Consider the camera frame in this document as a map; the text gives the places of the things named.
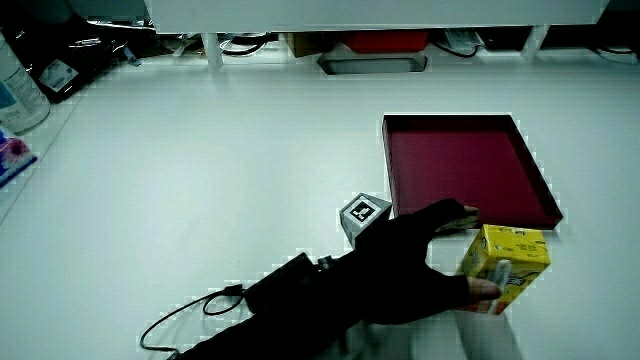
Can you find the person's left hand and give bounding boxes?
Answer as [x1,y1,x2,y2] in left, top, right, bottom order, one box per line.
[339,192,503,326]

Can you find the yellow ice redtea carton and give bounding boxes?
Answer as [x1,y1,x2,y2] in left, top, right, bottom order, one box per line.
[456,224,552,316]

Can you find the person's left forearm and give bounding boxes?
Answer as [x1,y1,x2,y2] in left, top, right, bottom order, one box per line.
[174,252,374,360]

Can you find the black wrist sensor box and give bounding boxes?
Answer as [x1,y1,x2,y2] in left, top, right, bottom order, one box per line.
[243,252,326,315]

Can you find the dark red tray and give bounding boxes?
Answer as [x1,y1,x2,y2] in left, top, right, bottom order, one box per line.
[382,114,564,231]

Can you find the grey rimmed white tray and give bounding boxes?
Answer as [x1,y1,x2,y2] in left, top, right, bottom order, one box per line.
[316,43,429,76]

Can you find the red box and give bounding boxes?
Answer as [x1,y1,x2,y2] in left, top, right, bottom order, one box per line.
[341,30,431,54]

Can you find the brown cardboard box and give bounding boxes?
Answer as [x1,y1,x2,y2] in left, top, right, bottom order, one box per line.
[283,32,341,59]

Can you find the white shelf unit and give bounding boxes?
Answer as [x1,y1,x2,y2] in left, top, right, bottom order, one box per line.
[144,0,611,70]

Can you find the black plastic bag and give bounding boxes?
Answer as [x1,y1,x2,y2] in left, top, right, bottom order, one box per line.
[0,0,157,105]

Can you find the floral tissue packet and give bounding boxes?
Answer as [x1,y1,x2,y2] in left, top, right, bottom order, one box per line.
[0,125,39,189]

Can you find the white plastic bottle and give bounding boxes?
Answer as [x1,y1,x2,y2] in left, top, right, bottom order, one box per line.
[0,30,52,135]

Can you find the black looped cable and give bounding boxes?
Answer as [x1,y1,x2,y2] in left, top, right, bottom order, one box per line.
[219,33,279,57]

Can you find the thin black cable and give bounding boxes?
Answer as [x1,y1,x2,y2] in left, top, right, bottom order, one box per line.
[591,45,640,66]

